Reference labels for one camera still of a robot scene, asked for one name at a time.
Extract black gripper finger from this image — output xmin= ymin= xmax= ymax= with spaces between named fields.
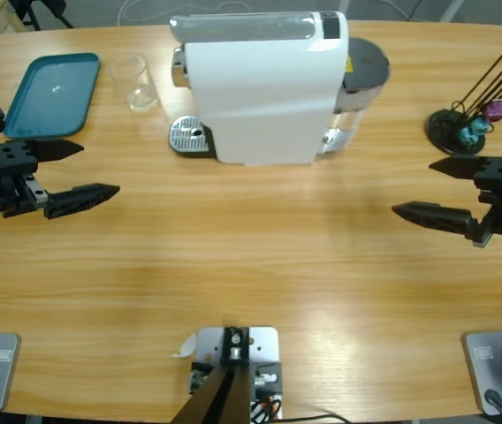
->
xmin=429 ymin=155 xmax=489 ymax=180
xmin=34 ymin=140 xmax=85 ymax=163
xmin=43 ymin=183 xmax=121 ymax=221
xmin=391 ymin=201 xmax=486 ymax=242

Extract white metal frame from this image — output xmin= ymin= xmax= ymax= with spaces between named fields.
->
xmin=443 ymin=0 xmax=465 ymax=22

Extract grey coffee machine lever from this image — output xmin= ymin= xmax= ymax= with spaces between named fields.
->
xmin=169 ymin=11 xmax=317 ymax=43

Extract thin black cable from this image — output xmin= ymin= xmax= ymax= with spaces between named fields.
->
xmin=284 ymin=413 xmax=352 ymax=424

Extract white mount block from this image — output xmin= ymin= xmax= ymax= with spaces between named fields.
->
xmin=171 ymin=325 xmax=284 ymax=424

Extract white capsule coffee machine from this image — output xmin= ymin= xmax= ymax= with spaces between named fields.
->
xmin=168 ymin=11 xmax=350 ymax=168

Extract black camera post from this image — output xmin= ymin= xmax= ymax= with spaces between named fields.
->
xmin=171 ymin=326 xmax=253 ymax=424

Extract black chair legs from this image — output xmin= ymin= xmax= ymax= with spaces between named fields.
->
xmin=11 ymin=0 xmax=75 ymax=31

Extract black capsule holder stand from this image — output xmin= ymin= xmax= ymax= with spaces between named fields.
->
xmin=425 ymin=28 xmax=502 ymax=158

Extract clear drinking glass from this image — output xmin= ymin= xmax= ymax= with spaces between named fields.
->
xmin=108 ymin=55 xmax=160 ymax=112

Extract orange wires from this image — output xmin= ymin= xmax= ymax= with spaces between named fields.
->
xmin=250 ymin=395 xmax=284 ymax=424

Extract teal plastic tray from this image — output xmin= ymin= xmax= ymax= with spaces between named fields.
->
xmin=1 ymin=52 xmax=102 ymax=141

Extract clear water tank grey lid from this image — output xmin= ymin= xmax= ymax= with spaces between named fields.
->
xmin=316 ymin=37 xmax=392 ymax=155

